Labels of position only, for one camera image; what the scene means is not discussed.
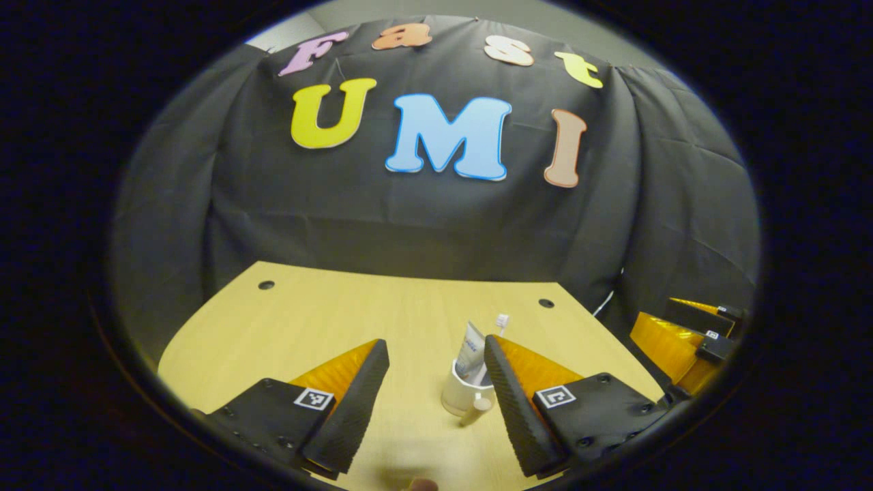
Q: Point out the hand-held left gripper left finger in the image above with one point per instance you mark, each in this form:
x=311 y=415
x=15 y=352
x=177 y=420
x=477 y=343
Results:
x=354 y=409

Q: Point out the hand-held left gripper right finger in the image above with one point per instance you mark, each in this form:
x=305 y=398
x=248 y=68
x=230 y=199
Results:
x=515 y=409

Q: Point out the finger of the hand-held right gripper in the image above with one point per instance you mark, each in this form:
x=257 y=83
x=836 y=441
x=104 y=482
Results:
x=702 y=317
x=716 y=348

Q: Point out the white cup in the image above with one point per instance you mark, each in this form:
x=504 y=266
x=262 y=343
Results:
x=457 y=399

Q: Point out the white toothpaste tube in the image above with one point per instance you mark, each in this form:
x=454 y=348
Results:
x=470 y=351

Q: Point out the white toothbrush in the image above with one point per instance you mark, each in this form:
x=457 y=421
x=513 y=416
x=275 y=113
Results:
x=502 y=320

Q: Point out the wooden desktop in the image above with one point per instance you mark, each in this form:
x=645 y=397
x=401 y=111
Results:
x=307 y=320

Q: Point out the black backdrop cloth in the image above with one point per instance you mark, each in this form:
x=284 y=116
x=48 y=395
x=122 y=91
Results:
x=307 y=204

